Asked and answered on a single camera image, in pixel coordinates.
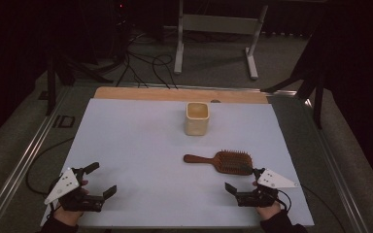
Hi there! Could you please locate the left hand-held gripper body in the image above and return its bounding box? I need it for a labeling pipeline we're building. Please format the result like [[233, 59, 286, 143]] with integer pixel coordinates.
[[44, 168, 106, 214]]

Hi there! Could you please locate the white metal desk frame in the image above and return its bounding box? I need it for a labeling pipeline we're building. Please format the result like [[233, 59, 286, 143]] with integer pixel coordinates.
[[173, 0, 270, 81]]

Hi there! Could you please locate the black tripod stand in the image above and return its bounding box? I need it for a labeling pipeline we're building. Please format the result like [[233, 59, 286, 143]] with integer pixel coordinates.
[[45, 48, 115, 117], [260, 18, 326, 130]]

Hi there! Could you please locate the person's left hand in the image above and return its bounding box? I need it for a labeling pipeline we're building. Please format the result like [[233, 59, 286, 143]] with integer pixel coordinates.
[[53, 205, 85, 227]]

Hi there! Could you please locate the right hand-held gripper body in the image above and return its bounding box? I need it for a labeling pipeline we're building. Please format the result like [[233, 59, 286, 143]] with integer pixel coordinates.
[[236, 168, 299, 208]]

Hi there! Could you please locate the black floor bracket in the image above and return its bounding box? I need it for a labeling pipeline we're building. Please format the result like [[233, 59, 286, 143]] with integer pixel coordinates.
[[51, 115, 77, 129]]

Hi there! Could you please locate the dark equipment rack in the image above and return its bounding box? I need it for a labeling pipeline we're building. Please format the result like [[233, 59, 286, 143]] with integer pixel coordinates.
[[77, 0, 134, 66]]

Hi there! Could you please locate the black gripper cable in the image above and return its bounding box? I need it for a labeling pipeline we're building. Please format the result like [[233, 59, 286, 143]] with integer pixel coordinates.
[[25, 137, 76, 224], [275, 183, 348, 233]]

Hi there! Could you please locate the white table mat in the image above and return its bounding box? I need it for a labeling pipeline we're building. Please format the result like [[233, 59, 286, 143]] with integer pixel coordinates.
[[40, 97, 315, 229]]

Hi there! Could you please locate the aluminium floor rail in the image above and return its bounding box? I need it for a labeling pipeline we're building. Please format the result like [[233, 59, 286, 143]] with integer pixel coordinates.
[[304, 98, 373, 233], [0, 86, 72, 233]]

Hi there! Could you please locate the black floor cable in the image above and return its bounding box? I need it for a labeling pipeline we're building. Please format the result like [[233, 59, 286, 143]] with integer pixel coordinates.
[[151, 53, 179, 90], [115, 48, 150, 89]]

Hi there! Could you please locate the cream square cup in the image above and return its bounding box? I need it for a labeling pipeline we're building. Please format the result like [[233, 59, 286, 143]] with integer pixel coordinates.
[[184, 101, 211, 137]]

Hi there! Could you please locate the person's right hand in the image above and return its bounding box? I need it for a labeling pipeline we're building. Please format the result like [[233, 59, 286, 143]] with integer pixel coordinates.
[[255, 202, 282, 221]]

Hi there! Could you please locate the brown wooden hairbrush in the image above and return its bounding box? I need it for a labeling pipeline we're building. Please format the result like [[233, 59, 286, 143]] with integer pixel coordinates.
[[183, 150, 254, 177]]

